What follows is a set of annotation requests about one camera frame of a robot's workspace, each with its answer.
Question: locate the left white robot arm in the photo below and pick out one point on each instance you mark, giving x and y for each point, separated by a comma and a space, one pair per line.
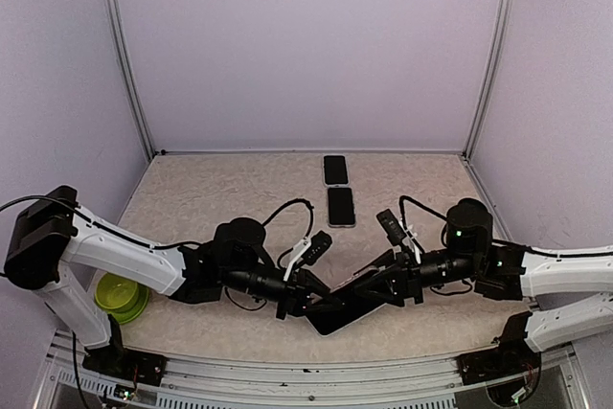
55, 231

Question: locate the right aluminium frame post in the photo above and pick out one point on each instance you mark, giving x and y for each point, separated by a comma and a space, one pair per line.
495, 52

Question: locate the clear magsafe phone case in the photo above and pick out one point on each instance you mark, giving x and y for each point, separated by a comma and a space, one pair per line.
355, 217

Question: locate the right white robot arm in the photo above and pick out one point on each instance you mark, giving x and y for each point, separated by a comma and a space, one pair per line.
501, 271

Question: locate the dark red phone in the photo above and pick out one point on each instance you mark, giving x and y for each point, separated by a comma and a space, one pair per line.
347, 311

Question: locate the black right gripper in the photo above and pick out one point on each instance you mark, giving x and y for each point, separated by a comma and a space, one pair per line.
406, 278

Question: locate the left aluminium frame post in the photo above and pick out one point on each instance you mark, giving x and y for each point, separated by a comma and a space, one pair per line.
122, 54

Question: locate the aluminium front rail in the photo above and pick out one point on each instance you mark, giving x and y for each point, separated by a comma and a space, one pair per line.
190, 382

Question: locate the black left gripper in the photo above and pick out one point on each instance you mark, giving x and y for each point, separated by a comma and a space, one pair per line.
296, 296

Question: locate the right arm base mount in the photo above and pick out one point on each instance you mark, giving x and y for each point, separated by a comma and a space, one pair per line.
510, 356

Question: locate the aluminium frame post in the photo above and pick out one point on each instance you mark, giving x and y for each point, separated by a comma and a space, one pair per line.
122, 54
495, 52

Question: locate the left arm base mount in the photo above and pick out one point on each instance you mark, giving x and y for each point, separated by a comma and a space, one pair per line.
116, 360

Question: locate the green plastic bowl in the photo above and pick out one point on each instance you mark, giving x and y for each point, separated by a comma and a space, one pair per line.
123, 299

